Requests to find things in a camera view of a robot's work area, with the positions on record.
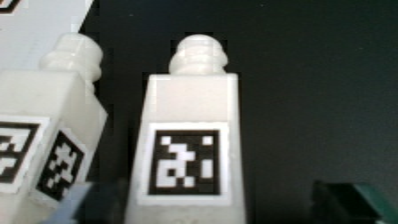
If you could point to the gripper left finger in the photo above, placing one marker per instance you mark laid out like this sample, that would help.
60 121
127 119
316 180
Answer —
92 204

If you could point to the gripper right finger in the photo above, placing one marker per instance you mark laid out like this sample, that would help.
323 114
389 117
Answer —
348 203

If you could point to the white table leg with tag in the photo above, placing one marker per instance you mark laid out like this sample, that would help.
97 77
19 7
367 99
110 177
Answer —
186 179

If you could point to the white table leg near arm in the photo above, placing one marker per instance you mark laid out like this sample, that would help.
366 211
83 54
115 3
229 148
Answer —
51 121

